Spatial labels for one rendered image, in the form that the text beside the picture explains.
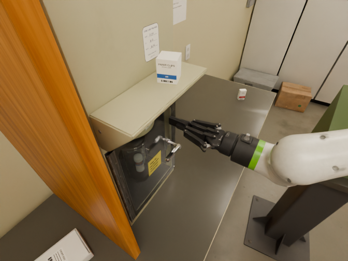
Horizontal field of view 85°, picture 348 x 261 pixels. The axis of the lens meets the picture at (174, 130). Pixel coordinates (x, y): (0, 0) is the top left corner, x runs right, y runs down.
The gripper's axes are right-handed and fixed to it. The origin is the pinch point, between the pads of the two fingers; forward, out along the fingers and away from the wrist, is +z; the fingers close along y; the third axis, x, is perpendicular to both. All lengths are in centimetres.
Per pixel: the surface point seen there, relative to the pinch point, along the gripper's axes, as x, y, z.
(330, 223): 131, -86, -106
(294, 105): 122, -247, -54
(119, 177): 3.2, 26.0, 3.5
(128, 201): 17.4, 26.0, 3.6
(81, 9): -37.1, 22.2, 4.7
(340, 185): 37, -40, -67
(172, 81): -20.9, 8.5, -3.2
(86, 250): 33, 43, 11
